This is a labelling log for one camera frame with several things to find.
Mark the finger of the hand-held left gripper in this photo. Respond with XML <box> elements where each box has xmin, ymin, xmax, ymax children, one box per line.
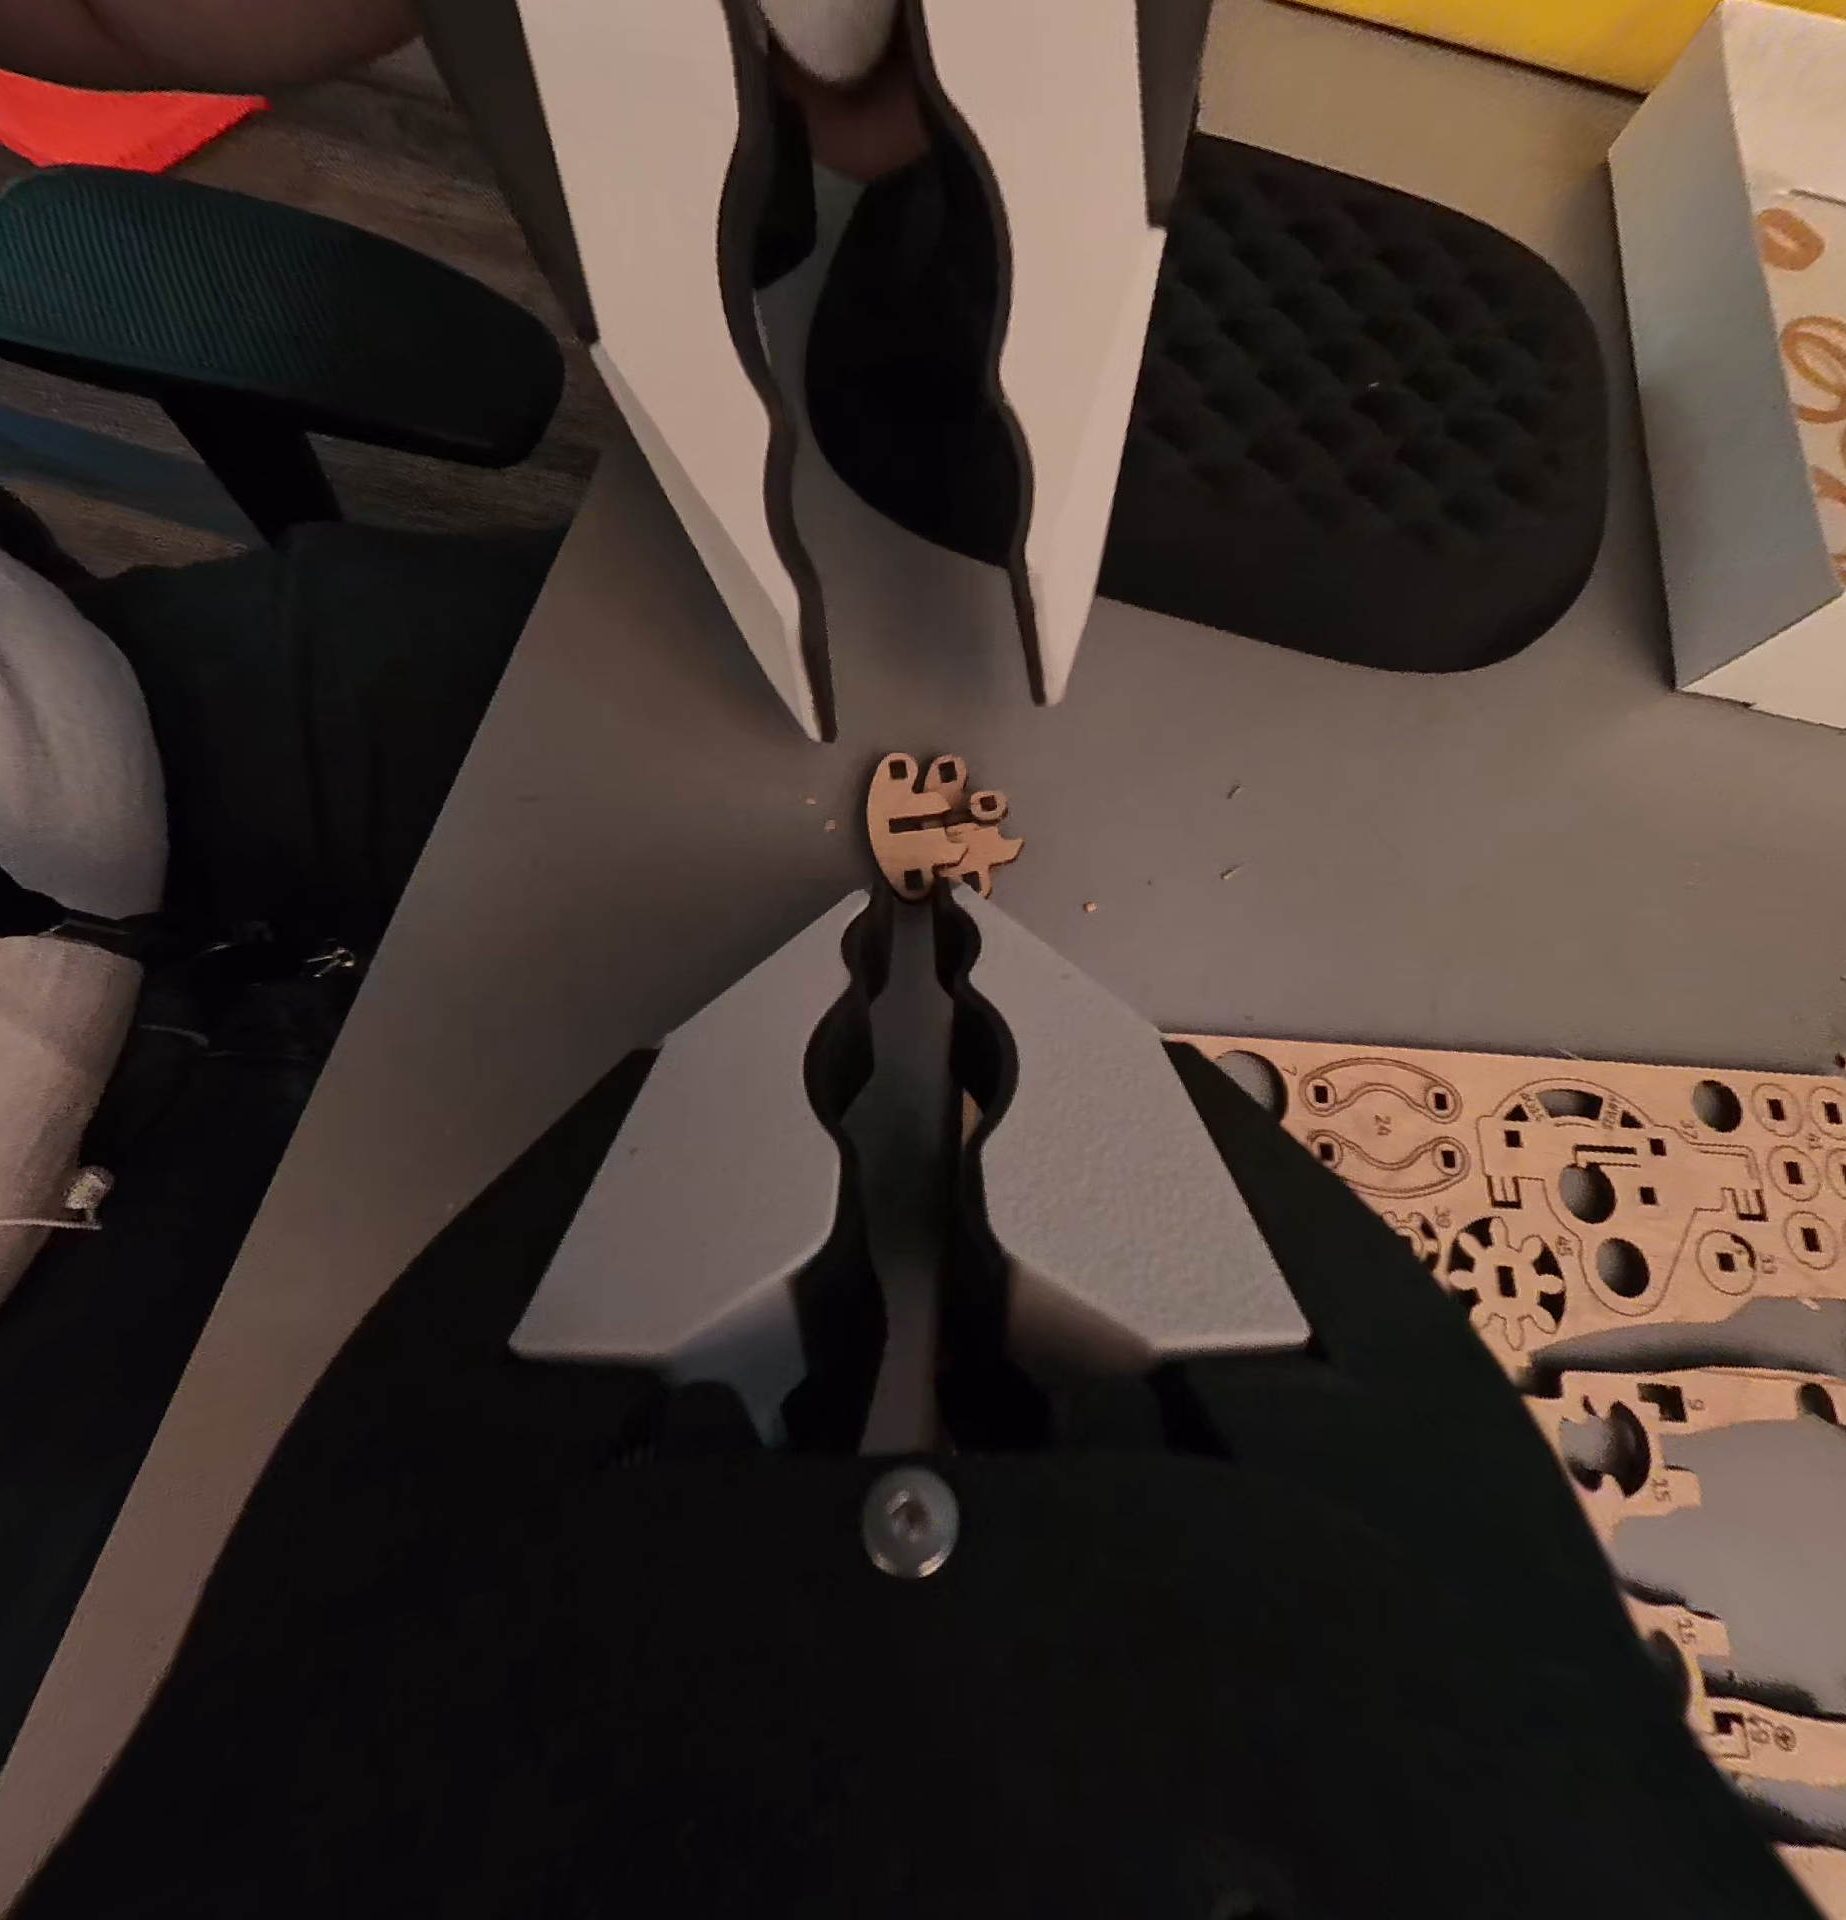
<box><xmin>421</xmin><ymin>0</ymin><xmax>839</xmax><ymax>745</ymax></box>
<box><xmin>901</xmin><ymin>0</ymin><xmax>1213</xmax><ymax>707</ymax></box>

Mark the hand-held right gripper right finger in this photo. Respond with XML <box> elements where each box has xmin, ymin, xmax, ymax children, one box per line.
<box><xmin>935</xmin><ymin>878</ymin><xmax>1311</xmax><ymax>1450</ymax></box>

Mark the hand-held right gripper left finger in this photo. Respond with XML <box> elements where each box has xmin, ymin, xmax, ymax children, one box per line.
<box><xmin>511</xmin><ymin>885</ymin><xmax>905</xmax><ymax>1450</ymax></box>

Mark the small wooden model part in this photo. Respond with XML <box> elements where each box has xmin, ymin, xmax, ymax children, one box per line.
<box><xmin>864</xmin><ymin>749</ymin><xmax>1027</xmax><ymax>908</ymax></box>

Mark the person's left forearm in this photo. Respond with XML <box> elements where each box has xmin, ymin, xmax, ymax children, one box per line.
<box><xmin>84</xmin><ymin>0</ymin><xmax>431</xmax><ymax>76</ymax></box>

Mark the laser-cut wooden parts sheet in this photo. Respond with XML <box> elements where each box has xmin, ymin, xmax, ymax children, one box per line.
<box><xmin>1162</xmin><ymin>1033</ymin><xmax>1846</xmax><ymax>1793</ymax></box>

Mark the black foam pad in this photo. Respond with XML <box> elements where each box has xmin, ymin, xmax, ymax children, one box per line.
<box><xmin>804</xmin><ymin>133</ymin><xmax>1613</xmax><ymax>677</ymax></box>

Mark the office chair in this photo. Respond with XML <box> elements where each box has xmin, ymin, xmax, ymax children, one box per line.
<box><xmin>0</xmin><ymin>165</ymin><xmax>566</xmax><ymax>549</ymax></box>

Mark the yellow plastic bin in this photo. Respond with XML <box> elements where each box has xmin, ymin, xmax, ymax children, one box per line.
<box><xmin>1282</xmin><ymin>0</ymin><xmax>1720</xmax><ymax>94</ymax></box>

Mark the dark cloth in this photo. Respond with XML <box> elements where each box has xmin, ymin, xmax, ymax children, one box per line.
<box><xmin>84</xmin><ymin>517</ymin><xmax>566</xmax><ymax>1502</ymax></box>

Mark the orange sheet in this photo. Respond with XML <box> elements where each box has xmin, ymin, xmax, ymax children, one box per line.
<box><xmin>0</xmin><ymin>58</ymin><xmax>266</xmax><ymax>170</ymax></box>

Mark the white cardboard box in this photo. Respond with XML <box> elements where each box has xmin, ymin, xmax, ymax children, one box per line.
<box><xmin>1607</xmin><ymin>0</ymin><xmax>1846</xmax><ymax>737</ymax></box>

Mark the pile of tan rubber bands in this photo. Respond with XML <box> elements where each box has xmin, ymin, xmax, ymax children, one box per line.
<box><xmin>1756</xmin><ymin>202</ymin><xmax>1846</xmax><ymax>594</ymax></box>

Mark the light grey cloth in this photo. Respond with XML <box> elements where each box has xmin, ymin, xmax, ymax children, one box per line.
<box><xmin>0</xmin><ymin>471</ymin><xmax>169</xmax><ymax>1352</ymax></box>

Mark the white drawstring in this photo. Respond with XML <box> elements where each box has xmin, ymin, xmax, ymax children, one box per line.
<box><xmin>0</xmin><ymin>1167</ymin><xmax>116</xmax><ymax>1234</ymax></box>

